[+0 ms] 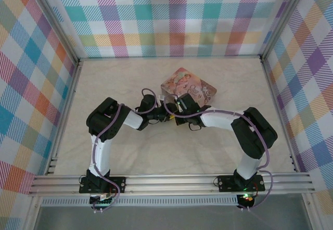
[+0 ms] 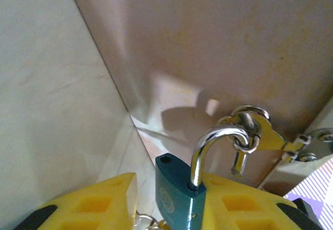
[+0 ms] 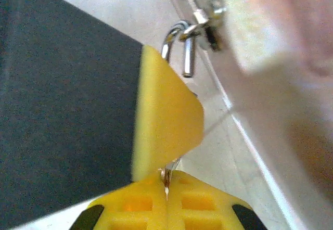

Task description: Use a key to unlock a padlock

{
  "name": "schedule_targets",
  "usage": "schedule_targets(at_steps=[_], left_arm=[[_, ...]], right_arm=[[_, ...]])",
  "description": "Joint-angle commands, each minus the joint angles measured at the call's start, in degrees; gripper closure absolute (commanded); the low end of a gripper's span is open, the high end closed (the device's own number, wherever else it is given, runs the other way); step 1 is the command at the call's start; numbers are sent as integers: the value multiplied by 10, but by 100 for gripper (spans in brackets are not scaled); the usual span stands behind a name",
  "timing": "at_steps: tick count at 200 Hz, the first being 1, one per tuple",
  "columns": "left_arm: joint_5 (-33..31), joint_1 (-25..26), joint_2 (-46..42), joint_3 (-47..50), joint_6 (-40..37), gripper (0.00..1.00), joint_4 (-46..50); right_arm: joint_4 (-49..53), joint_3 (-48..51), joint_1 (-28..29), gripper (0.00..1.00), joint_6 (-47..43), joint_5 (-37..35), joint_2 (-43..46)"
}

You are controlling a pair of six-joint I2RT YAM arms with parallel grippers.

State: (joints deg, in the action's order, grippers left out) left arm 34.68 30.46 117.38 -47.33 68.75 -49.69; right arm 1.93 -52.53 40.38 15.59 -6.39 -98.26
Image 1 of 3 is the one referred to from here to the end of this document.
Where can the pink decorated tin box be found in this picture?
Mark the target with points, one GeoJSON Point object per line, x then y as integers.
{"type": "Point", "coordinates": [187, 81]}

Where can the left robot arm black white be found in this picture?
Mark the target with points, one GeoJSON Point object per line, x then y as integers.
{"type": "Point", "coordinates": [101, 152]}

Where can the small green circuit board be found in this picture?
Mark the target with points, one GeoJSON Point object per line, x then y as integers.
{"type": "Point", "coordinates": [102, 201]}

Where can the aluminium corner frame post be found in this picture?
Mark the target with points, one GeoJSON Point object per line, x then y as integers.
{"type": "Point", "coordinates": [54, 22]}
{"type": "Point", "coordinates": [283, 19]}

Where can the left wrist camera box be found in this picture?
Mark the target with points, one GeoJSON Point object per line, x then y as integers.
{"type": "Point", "coordinates": [161, 98]}

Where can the long aluminium base rail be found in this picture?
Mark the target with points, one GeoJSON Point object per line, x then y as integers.
{"type": "Point", "coordinates": [169, 183]}

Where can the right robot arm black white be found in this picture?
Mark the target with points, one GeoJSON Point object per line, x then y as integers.
{"type": "Point", "coordinates": [218, 119]}

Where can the aluminium floor edge rail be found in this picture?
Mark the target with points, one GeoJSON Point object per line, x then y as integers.
{"type": "Point", "coordinates": [275, 89]}
{"type": "Point", "coordinates": [169, 57]}
{"type": "Point", "coordinates": [66, 115]}

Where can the black orange power connector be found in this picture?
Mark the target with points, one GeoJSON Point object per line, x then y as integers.
{"type": "Point", "coordinates": [247, 201]}

